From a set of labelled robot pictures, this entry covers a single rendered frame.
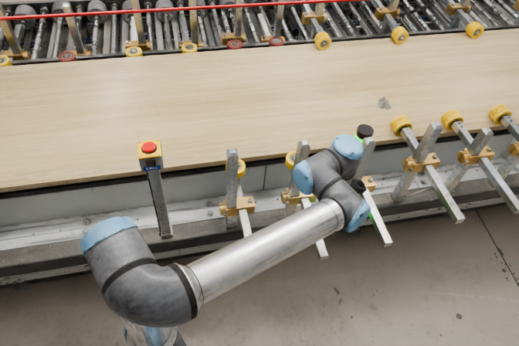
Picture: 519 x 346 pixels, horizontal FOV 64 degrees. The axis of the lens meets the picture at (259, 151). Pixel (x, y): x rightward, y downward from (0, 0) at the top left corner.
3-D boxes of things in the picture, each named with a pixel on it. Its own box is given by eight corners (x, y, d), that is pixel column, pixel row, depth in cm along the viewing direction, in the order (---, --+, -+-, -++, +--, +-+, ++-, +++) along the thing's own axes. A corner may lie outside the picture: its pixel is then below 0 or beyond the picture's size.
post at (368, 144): (347, 214, 183) (377, 142, 147) (339, 215, 182) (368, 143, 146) (344, 208, 185) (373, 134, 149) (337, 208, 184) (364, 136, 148)
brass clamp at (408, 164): (436, 171, 168) (441, 162, 164) (406, 174, 165) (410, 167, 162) (429, 159, 172) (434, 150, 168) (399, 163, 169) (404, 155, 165)
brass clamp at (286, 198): (315, 203, 167) (317, 195, 163) (283, 208, 164) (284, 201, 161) (310, 191, 171) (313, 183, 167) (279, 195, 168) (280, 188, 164)
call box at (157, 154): (164, 171, 131) (161, 155, 125) (141, 174, 130) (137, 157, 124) (162, 154, 135) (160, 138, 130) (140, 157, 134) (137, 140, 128)
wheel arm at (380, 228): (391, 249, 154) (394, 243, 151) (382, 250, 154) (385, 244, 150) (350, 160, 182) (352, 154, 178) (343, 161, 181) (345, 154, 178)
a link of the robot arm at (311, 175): (317, 188, 108) (351, 168, 113) (290, 159, 114) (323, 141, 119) (312, 208, 115) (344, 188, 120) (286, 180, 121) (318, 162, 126)
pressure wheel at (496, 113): (491, 121, 189) (500, 126, 193) (507, 110, 184) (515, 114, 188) (484, 112, 192) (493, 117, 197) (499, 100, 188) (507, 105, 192)
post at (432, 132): (401, 201, 184) (444, 127, 148) (394, 202, 184) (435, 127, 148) (398, 195, 187) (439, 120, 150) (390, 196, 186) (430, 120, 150)
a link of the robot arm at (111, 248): (148, 386, 130) (88, 294, 73) (125, 338, 139) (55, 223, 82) (191, 357, 136) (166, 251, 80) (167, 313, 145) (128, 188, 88)
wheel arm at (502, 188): (520, 212, 156) (526, 207, 153) (512, 214, 155) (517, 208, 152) (453, 120, 187) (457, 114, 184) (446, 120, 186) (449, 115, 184)
